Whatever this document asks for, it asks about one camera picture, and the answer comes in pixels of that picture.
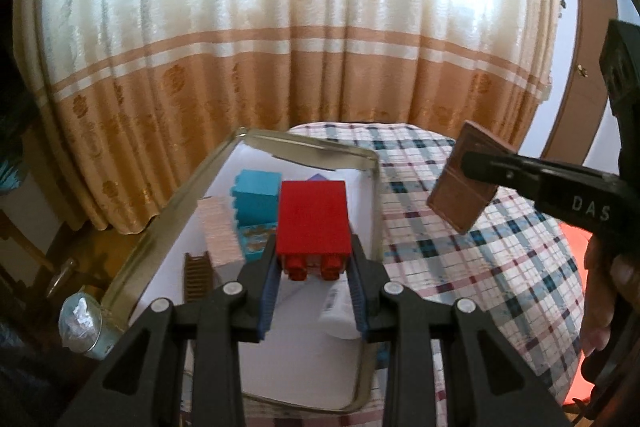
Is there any small white bottle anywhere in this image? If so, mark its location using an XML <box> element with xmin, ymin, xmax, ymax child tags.
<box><xmin>318</xmin><ymin>277</ymin><xmax>360</xmax><ymax>340</ymax></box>

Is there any beige orange patterned curtain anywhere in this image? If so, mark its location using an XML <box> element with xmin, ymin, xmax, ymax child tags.
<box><xmin>12</xmin><ymin>0</ymin><xmax>560</xmax><ymax>234</ymax></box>

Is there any person right hand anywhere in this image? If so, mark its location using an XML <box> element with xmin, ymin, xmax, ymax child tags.
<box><xmin>580</xmin><ymin>235</ymin><xmax>639</xmax><ymax>357</ymax></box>

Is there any pink deer picture box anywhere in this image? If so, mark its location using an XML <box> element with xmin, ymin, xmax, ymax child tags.
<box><xmin>427</xmin><ymin>120</ymin><xmax>516</xmax><ymax>234</ymax></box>

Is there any glass jar with foil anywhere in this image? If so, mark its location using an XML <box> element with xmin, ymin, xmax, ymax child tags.
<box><xmin>58</xmin><ymin>291</ymin><xmax>124</xmax><ymax>361</ymax></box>

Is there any pink textured block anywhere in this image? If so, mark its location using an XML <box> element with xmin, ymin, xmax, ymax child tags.
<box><xmin>196</xmin><ymin>196</ymin><xmax>244</xmax><ymax>268</ymax></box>

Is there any brown wooden door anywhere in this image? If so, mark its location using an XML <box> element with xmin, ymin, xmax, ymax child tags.
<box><xmin>542</xmin><ymin>0</ymin><xmax>617</xmax><ymax>165</ymax></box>

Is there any brown wooden comb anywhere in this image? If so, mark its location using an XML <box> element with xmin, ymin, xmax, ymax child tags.
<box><xmin>183</xmin><ymin>253</ymin><xmax>214</xmax><ymax>303</ymax></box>

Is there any purple cube block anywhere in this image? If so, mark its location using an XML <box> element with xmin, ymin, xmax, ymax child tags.
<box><xmin>306</xmin><ymin>173</ymin><xmax>330</xmax><ymax>181</ymax></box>

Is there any red toy building block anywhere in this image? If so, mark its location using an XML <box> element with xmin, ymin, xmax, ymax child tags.
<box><xmin>276</xmin><ymin>180</ymin><xmax>352</xmax><ymax>282</ymax></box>

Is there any teal toy building block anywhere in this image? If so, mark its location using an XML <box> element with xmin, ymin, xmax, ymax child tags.
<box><xmin>231</xmin><ymin>169</ymin><xmax>281</xmax><ymax>261</ymax></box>

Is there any gold metal tin tray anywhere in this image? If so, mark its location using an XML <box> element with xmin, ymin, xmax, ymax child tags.
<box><xmin>102</xmin><ymin>126</ymin><xmax>384</xmax><ymax>415</ymax></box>

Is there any orange red cushion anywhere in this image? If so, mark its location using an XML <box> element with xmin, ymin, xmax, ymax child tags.
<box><xmin>562</xmin><ymin>225</ymin><xmax>601</xmax><ymax>405</ymax></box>

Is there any plaid tablecloth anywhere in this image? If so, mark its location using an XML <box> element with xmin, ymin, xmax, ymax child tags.
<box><xmin>240</xmin><ymin>121</ymin><xmax>586</xmax><ymax>427</ymax></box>

